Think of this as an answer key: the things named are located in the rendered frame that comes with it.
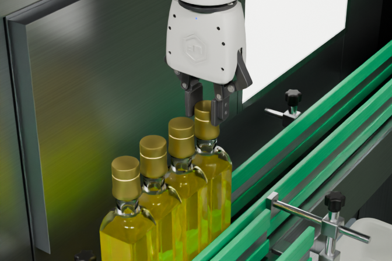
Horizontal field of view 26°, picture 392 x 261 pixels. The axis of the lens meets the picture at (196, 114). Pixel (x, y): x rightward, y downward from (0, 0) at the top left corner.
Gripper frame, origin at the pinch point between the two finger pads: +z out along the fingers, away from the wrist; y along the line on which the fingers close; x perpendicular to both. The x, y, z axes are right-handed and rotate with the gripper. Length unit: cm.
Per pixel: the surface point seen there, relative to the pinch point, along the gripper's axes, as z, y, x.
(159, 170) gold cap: 3.6, 1.3, -12.2
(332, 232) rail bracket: 21.0, 15.5, 10.2
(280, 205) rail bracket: 20.4, 6.3, 10.9
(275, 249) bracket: 27.8, 6.6, 9.6
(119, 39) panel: -7.5, -12.1, -3.2
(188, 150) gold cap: 3.5, 1.5, -6.2
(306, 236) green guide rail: 19.9, 13.5, 5.8
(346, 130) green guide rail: 21.0, 3.9, 37.8
